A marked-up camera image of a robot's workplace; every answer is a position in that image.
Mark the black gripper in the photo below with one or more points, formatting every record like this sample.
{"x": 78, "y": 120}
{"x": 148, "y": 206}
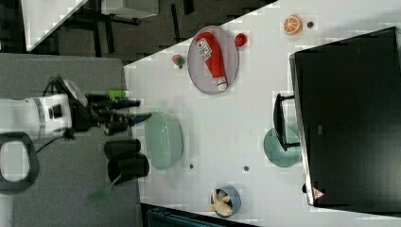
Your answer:
{"x": 85, "y": 112}

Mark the green plastic strainer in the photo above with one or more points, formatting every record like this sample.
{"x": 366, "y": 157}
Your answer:
{"x": 164, "y": 140}

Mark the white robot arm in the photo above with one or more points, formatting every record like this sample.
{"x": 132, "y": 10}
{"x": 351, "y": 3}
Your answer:
{"x": 25, "y": 122}

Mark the green marker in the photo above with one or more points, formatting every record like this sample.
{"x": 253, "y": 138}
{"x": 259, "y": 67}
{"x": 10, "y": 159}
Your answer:
{"x": 118, "y": 94}

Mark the black cylinder cup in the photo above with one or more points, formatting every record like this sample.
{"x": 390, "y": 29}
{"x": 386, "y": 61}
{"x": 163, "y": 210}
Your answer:
{"x": 122, "y": 149}

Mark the black utensil cup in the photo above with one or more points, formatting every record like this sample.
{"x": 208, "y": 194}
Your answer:
{"x": 128, "y": 169}

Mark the red green toy fruit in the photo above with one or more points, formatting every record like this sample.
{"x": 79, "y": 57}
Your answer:
{"x": 178, "y": 60}

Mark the grey round plate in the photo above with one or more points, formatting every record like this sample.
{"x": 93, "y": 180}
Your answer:
{"x": 197, "y": 69}

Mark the green spatula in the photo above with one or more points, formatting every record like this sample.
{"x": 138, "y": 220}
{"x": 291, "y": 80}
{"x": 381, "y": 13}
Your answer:
{"x": 103, "y": 193}

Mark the red ketchup bottle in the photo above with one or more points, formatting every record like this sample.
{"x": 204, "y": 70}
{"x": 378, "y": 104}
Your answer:
{"x": 210, "y": 52}

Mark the yellow toy banana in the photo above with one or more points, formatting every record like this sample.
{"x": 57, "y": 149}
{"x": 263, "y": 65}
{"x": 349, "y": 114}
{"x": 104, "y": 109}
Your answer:
{"x": 220, "y": 205}

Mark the red toy strawberry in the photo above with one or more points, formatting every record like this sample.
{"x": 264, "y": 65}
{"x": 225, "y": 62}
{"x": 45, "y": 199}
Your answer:
{"x": 240, "y": 39}

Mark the teal mug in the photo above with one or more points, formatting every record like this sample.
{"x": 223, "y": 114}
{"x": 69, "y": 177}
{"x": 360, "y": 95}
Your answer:
{"x": 276, "y": 154}

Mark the orange slice toy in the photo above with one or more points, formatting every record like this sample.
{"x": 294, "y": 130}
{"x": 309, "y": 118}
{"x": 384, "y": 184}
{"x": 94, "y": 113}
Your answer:
{"x": 293, "y": 25}

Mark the black toaster oven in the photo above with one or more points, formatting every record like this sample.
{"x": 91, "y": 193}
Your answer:
{"x": 348, "y": 109}

